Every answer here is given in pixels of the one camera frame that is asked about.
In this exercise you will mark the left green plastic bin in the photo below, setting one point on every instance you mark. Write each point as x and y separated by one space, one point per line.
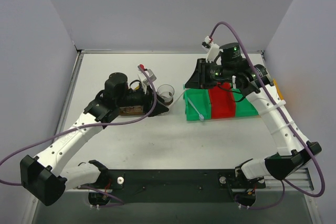
201 100

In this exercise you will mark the green plastic bin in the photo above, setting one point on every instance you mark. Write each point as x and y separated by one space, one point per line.
201 100
243 107

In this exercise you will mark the yellow plastic bin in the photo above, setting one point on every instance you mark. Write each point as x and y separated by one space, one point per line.
278 90

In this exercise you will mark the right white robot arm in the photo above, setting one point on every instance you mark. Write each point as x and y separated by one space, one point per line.
225 64

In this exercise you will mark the right green plastic bin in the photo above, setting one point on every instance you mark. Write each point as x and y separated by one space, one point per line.
243 107

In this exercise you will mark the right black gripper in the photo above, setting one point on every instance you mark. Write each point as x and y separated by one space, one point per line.
201 73

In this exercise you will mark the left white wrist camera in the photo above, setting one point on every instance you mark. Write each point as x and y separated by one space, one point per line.
143 79

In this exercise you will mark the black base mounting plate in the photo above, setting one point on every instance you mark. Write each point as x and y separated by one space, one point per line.
174 185

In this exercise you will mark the light blue toothbrush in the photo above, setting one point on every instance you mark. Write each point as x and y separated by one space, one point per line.
193 113

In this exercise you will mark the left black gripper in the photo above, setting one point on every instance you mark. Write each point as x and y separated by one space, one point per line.
152 101

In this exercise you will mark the brown oval wooden tray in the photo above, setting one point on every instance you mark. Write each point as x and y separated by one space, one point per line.
131 111

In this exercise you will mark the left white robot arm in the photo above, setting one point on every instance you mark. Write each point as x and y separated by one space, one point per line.
44 176

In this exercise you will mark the red plastic bin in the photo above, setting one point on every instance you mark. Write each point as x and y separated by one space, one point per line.
222 102

